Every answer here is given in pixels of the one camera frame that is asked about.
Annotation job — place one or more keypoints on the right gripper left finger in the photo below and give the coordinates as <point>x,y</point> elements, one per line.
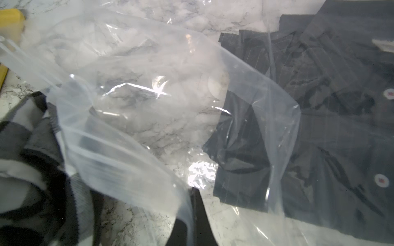
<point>178,236</point>

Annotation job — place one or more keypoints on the yellow tray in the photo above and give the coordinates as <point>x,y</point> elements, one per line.
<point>12,26</point>

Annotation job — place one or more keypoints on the black white checkered cloth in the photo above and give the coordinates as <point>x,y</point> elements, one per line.
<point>41,204</point>

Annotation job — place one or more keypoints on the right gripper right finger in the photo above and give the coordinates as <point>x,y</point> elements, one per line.
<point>203,235</point>

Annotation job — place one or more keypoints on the clear vacuum bag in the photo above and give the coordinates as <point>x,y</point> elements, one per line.
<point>129,81</point>

